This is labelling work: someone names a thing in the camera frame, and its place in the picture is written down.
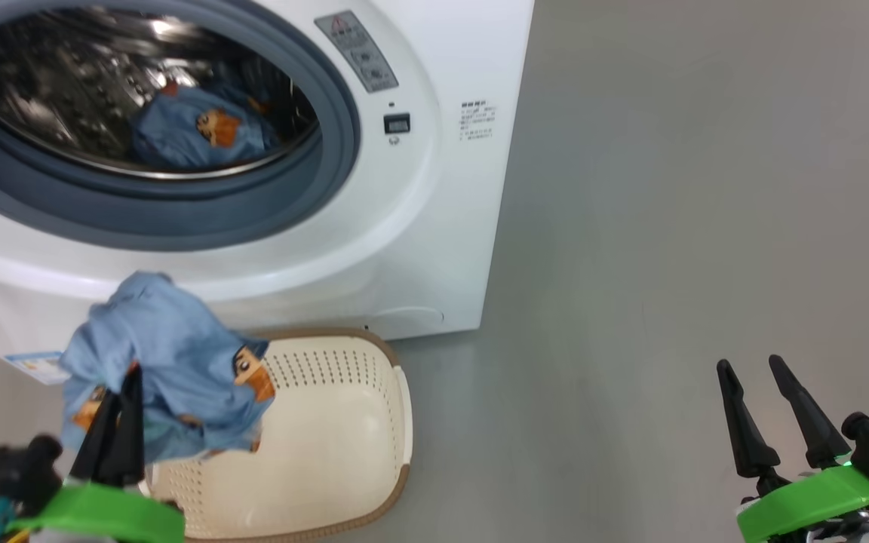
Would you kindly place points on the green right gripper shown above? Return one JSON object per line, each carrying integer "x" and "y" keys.
{"x": 812, "y": 501}

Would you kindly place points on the white front-load washing machine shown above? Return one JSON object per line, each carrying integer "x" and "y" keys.
{"x": 419, "y": 249}

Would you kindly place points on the round filter cover panel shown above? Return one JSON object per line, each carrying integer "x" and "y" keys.
{"x": 408, "y": 318}

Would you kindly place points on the blue energy label sticker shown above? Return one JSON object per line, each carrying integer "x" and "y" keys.
{"x": 38, "y": 367}

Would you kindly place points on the cream laundry basket brown rim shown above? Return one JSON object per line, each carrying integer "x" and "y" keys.
{"x": 329, "y": 437}

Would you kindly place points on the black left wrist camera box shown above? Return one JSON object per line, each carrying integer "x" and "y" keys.
{"x": 12, "y": 471}

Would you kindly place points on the grey warning label sticker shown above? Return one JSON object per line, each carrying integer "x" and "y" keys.
{"x": 357, "y": 51}

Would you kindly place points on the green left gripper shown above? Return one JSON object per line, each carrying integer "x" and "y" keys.
{"x": 102, "y": 513}

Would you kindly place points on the blue printed garment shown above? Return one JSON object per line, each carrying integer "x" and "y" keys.
{"x": 170, "y": 347}
{"x": 185, "y": 132}

